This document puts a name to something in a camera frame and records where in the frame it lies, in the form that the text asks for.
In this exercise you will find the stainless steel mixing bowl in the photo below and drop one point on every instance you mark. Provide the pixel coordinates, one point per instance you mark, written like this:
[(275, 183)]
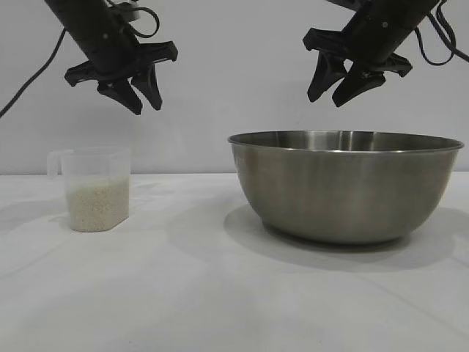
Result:
[(344, 190)]

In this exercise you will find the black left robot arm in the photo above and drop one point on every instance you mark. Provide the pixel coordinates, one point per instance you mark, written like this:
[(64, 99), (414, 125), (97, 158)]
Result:
[(78, 6)]

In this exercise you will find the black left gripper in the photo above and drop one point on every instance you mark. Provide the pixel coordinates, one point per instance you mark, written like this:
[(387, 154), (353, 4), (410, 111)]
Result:
[(106, 47)]

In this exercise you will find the clear plastic measuring cup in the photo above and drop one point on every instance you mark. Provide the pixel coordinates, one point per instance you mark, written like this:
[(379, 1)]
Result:
[(91, 163)]

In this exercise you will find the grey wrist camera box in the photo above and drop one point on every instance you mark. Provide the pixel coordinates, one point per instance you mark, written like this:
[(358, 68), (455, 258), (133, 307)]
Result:
[(130, 14)]

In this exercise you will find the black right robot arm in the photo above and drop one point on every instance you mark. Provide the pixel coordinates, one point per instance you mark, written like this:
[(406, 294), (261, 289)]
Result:
[(399, 5)]

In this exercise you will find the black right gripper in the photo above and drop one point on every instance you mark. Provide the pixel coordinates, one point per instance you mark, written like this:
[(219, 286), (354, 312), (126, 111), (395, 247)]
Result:
[(381, 36)]

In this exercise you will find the white uncooked rice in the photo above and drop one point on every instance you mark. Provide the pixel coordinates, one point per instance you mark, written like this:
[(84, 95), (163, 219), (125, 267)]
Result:
[(97, 205)]

